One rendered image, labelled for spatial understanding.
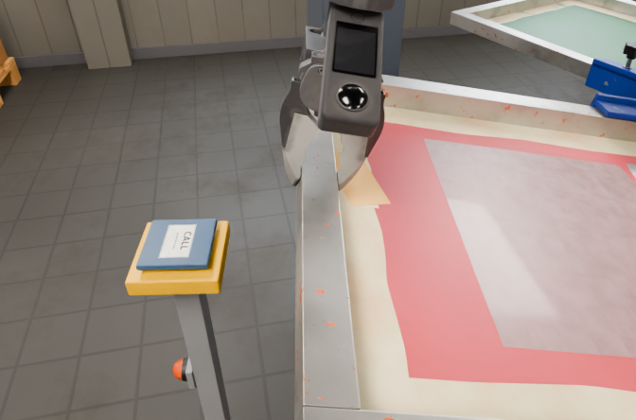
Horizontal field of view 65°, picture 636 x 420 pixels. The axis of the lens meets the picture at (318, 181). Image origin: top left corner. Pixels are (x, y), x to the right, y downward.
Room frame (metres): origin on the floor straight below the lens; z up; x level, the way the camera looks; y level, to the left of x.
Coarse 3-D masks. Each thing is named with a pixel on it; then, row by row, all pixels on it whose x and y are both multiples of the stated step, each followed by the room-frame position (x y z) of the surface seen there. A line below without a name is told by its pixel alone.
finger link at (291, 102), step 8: (296, 80) 0.43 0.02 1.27; (296, 88) 0.42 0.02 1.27; (288, 96) 0.42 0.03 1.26; (296, 96) 0.42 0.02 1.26; (288, 104) 0.42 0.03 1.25; (296, 104) 0.42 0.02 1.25; (304, 104) 0.42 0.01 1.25; (280, 112) 0.42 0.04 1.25; (288, 112) 0.42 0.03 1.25; (296, 112) 0.42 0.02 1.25; (304, 112) 0.42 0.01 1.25; (280, 120) 0.42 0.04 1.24; (288, 120) 0.42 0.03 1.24; (280, 128) 0.42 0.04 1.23; (288, 128) 0.42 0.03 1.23
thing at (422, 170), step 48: (384, 144) 0.57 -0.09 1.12; (432, 144) 0.59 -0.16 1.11; (480, 144) 0.61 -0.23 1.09; (528, 144) 0.63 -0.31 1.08; (384, 192) 0.46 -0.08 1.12; (432, 192) 0.47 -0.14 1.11; (480, 192) 0.48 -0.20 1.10; (528, 192) 0.50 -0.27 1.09; (576, 192) 0.52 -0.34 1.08; (624, 192) 0.53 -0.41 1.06
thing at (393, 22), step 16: (320, 0) 1.06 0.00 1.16; (400, 0) 1.07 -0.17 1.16; (320, 16) 1.06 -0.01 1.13; (384, 16) 1.06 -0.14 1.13; (400, 16) 1.07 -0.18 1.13; (384, 32) 1.06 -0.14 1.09; (400, 32) 1.07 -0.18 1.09; (384, 48) 1.06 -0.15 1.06; (400, 48) 1.07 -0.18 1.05; (384, 64) 1.06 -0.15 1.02
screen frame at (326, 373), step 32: (416, 96) 0.68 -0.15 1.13; (448, 96) 0.68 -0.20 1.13; (480, 96) 0.69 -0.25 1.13; (512, 96) 0.71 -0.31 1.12; (544, 128) 0.69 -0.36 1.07; (576, 128) 0.69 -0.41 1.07; (608, 128) 0.69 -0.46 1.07; (320, 160) 0.45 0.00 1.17; (320, 192) 0.39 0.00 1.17; (320, 224) 0.34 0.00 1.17; (320, 256) 0.30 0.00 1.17; (320, 288) 0.27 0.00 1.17; (320, 320) 0.24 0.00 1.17; (320, 352) 0.21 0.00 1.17; (352, 352) 0.21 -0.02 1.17; (320, 384) 0.18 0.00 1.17; (352, 384) 0.19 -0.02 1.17; (320, 416) 0.16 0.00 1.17; (352, 416) 0.17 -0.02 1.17; (384, 416) 0.17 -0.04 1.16; (416, 416) 0.17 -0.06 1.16; (448, 416) 0.17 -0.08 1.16
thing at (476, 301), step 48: (384, 240) 0.37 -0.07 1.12; (432, 240) 0.38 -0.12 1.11; (480, 240) 0.39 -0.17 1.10; (528, 240) 0.40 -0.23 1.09; (576, 240) 0.42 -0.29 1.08; (624, 240) 0.43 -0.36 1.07; (432, 288) 0.32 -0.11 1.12; (480, 288) 0.32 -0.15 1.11; (528, 288) 0.33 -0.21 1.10; (576, 288) 0.34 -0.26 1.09; (624, 288) 0.35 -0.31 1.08; (432, 336) 0.26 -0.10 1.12; (480, 336) 0.27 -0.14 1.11; (528, 336) 0.27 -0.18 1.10; (576, 336) 0.28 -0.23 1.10; (624, 336) 0.28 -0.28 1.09; (576, 384) 0.23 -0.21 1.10; (624, 384) 0.23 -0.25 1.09
